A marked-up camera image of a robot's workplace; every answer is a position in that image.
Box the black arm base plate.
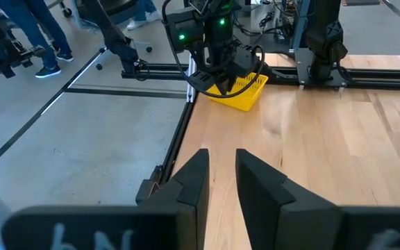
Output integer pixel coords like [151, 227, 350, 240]
[294, 47, 347, 88]

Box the black aluminium table frame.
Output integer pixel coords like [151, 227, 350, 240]
[122, 61, 400, 206]

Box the blue metal post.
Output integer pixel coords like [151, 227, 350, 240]
[292, 0, 308, 49]

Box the black office chair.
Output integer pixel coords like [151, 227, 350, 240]
[60, 0, 153, 72]

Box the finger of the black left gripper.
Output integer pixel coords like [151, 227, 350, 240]
[220, 67, 239, 95]
[190, 71, 215, 92]

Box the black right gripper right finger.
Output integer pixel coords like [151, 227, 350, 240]
[236, 149, 400, 250]

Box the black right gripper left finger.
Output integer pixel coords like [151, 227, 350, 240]
[1, 149, 210, 250]

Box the yellow plastic mesh basket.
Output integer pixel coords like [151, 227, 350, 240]
[206, 72, 269, 113]

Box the person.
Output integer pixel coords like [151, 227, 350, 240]
[0, 0, 74, 79]
[126, 0, 163, 31]

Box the silver frame bracket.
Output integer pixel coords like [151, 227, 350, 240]
[185, 53, 198, 103]

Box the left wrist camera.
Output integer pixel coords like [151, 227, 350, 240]
[233, 44, 264, 76]

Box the tangle of cables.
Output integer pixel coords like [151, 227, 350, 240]
[258, 6, 291, 42]

